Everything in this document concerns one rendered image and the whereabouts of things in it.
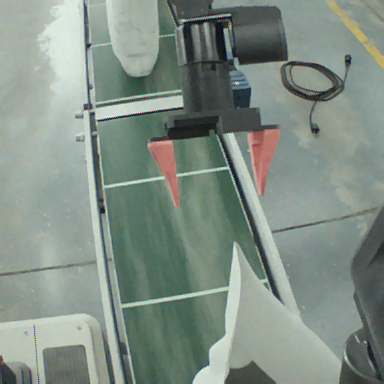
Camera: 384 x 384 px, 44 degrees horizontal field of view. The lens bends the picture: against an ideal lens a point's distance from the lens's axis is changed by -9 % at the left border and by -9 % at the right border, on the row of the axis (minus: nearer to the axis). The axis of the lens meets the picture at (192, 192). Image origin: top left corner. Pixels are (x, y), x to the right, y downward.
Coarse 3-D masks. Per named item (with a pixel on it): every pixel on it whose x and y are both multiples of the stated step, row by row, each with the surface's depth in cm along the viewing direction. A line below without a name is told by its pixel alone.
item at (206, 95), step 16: (192, 64) 54; (224, 64) 55; (192, 80) 54; (208, 80) 54; (224, 80) 54; (192, 96) 54; (208, 96) 54; (224, 96) 54; (192, 112) 53; (208, 112) 53; (224, 112) 54; (240, 112) 54; (208, 128) 56
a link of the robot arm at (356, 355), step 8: (360, 328) 28; (352, 336) 27; (360, 336) 26; (352, 344) 26; (360, 344) 26; (368, 344) 25; (344, 352) 26; (352, 352) 26; (360, 352) 25; (368, 352) 25; (344, 360) 25; (352, 360) 25; (360, 360) 25; (368, 360) 24; (344, 368) 25; (352, 368) 24; (360, 368) 24; (368, 368) 24; (376, 368) 23; (344, 376) 25; (352, 376) 24; (360, 376) 24; (368, 376) 23; (376, 376) 23
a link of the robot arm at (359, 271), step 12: (372, 228) 22; (372, 240) 22; (360, 252) 23; (372, 252) 22; (360, 264) 23; (372, 264) 22; (360, 276) 23; (372, 276) 22; (360, 288) 23; (372, 288) 21; (360, 300) 23; (372, 300) 21; (372, 312) 21; (372, 324) 21
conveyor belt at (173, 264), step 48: (144, 144) 166; (192, 144) 166; (144, 192) 153; (192, 192) 153; (144, 240) 141; (192, 240) 141; (240, 240) 141; (144, 288) 131; (192, 288) 131; (144, 336) 122; (192, 336) 122
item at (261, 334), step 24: (240, 264) 60; (240, 288) 63; (264, 288) 55; (240, 312) 66; (264, 312) 58; (288, 312) 53; (240, 336) 70; (264, 336) 62; (288, 336) 56; (312, 336) 52; (216, 360) 71; (240, 360) 73; (264, 360) 66; (288, 360) 60; (312, 360) 54; (336, 360) 49
